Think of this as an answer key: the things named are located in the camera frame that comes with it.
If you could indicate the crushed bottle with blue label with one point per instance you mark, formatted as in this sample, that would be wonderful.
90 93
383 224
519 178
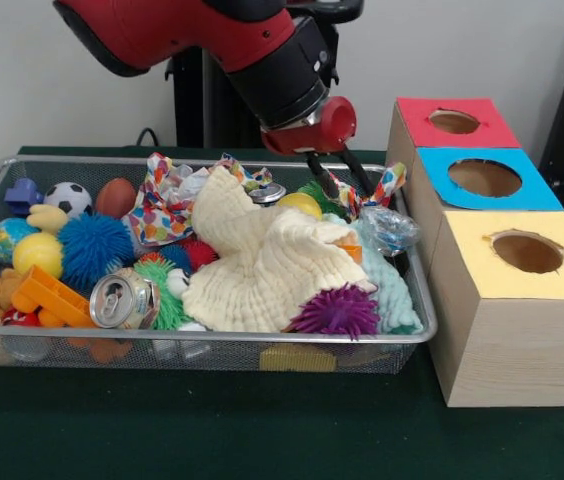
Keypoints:
389 230

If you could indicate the wooden box with three holes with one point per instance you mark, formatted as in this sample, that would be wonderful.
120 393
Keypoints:
512 350

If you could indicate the cream waffle cloth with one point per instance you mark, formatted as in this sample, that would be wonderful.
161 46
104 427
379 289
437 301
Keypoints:
262 280

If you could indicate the blue spiky rubber ball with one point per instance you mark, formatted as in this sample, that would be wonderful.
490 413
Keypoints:
97 247

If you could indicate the light blue waffle cloth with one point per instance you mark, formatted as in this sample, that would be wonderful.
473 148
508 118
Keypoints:
392 290

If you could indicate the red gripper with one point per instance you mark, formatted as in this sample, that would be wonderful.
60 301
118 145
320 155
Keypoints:
312 140

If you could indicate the long orange building brick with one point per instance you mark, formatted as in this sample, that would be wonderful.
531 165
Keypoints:
52 297

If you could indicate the purple spiky rubber ball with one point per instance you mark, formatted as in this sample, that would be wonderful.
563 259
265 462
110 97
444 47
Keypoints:
334 312

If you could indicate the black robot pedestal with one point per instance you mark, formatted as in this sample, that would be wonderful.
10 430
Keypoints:
192 110

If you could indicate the plain yellow ball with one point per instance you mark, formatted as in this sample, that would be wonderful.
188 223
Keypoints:
37 255

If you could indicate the colourful heart print cloth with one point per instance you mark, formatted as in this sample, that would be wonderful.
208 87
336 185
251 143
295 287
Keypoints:
162 220

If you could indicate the colourful polka dot cloth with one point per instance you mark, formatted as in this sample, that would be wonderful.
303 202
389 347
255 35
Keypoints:
387 182

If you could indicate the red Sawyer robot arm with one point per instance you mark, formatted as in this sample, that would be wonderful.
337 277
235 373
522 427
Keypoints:
187 30

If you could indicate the crushed silver drink can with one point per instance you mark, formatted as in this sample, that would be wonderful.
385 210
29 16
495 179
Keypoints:
122 300

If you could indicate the green spiky rubber ball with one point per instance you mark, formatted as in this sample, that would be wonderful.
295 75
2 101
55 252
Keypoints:
169 310

